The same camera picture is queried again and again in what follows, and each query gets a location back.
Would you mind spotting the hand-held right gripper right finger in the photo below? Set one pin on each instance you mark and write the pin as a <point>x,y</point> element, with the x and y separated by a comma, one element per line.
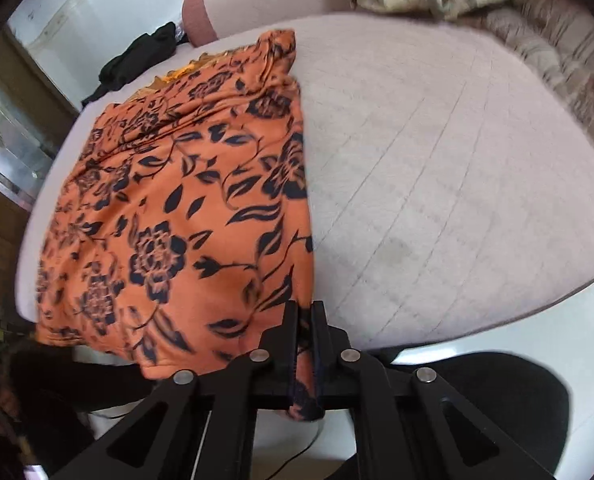
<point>319,340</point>

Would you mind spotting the person's leg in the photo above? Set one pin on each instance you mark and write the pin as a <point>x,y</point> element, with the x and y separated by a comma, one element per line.
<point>502,400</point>
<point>77,380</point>

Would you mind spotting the black clothes pile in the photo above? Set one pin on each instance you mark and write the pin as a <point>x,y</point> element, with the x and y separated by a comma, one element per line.
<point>132,60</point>

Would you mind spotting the striped sofa cushion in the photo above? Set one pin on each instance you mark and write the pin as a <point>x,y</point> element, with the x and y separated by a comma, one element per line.
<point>567,60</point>

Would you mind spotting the pink sofa armrest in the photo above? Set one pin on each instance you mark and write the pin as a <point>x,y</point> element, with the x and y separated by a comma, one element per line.
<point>257,5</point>

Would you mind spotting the person's left leg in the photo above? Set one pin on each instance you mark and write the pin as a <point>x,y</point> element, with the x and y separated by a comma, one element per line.
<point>77,380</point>

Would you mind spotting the orange floral shirt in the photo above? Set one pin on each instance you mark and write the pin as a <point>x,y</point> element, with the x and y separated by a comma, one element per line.
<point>177,185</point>

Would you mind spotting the pink quilted mattress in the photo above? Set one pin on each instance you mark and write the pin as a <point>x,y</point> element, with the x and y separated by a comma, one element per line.
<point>427,185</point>

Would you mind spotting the person's right leg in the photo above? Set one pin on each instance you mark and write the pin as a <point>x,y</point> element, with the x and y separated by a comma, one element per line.
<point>502,400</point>

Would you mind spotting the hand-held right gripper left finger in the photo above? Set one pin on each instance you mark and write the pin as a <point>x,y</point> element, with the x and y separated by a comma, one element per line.
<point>292,340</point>

